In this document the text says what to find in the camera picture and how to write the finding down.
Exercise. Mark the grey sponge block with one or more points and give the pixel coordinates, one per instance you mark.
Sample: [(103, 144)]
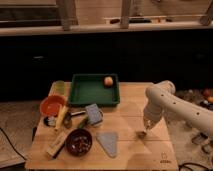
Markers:
[(94, 114)]

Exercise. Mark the wooden window frame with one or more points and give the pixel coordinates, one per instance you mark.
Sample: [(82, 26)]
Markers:
[(49, 17)]

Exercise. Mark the orange round fruit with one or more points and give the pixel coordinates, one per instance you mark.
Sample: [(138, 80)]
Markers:
[(108, 81)]

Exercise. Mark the orange plastic bowl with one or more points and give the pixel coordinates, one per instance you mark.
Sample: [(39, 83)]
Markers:
[(50, 105)]

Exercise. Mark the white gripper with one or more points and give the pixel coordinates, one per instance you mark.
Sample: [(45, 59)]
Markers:
[(151, 118)]

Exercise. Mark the grey triangular cloth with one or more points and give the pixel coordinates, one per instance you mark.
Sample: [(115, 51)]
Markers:
[(108, 141)]

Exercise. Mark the small black white object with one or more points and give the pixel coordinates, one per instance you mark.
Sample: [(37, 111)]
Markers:
[(49, 121)]

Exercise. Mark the dark bowl with food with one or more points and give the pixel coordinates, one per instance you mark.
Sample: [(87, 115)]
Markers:
[(78, 142)]

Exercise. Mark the metal spoon ladle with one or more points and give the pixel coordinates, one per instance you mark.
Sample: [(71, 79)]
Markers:
[(67, 122)]

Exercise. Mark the translucent yellow cup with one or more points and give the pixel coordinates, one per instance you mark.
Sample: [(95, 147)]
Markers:
[(58, 88)]

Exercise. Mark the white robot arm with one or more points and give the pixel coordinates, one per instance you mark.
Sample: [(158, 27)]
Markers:
[(161, 98)]

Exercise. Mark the yellow corn cob toy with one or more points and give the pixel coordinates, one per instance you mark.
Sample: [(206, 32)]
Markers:
[(60, 117)]

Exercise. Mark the green plastic tray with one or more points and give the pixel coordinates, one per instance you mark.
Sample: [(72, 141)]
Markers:
[(87, 89)]

